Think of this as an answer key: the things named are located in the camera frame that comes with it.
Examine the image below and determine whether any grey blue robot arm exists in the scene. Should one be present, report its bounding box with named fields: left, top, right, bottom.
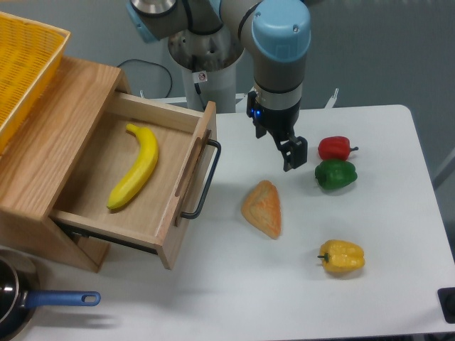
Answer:
left=127, top=1, right=311, bottom=171

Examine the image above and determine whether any yellow banana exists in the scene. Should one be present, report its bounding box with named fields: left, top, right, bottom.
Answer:
left=107, top=123, right=159, bottom=210

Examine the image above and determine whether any black corner table device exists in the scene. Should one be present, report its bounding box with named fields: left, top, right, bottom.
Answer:
left=437, top=287, right=455, bottom=324

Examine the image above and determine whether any black pan blue handle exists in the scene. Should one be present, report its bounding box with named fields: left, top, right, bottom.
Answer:
left=1, top=249, right=101, bottom=340

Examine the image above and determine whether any triangular bread pastry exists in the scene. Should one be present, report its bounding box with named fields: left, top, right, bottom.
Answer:
left=241, top=180, right=282, bottom=239

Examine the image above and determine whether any red bell pepper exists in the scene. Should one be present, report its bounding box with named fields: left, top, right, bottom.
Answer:
left=318, top=136, right=358, bottom=161

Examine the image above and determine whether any wooden drawer cabinet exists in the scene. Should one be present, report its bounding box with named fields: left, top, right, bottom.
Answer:
left=1, top=56, right=130, bottom=272

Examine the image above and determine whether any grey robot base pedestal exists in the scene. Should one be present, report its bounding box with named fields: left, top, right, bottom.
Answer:
left=168, top=26, right=244, bottom=113

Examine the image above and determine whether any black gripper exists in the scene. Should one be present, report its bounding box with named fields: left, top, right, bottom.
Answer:
left=246, top=91, right=307, bottom=172

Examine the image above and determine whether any yellow plastic basket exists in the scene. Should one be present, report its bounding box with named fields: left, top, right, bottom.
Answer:
left=1, top=12, right=70, bottom=151

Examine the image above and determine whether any black cable on floor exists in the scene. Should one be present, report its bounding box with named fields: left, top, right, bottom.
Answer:
left=117, top=58, right=174, bottom=99

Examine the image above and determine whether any black metal drawer handle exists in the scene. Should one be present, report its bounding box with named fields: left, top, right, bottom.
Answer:
left=179, top=139, right=222, bottom=220

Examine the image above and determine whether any open wooden top drawer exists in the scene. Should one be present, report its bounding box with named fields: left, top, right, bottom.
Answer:
left=50, top=93, right=220, bottom=269

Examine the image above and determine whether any yellow bell pepper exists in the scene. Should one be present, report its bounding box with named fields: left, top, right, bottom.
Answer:
left=318, top=239, right=365, bottom=273

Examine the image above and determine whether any green bell pepper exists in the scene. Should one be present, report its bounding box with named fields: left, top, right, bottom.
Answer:
left=314, top=159, right=358, bottom=190

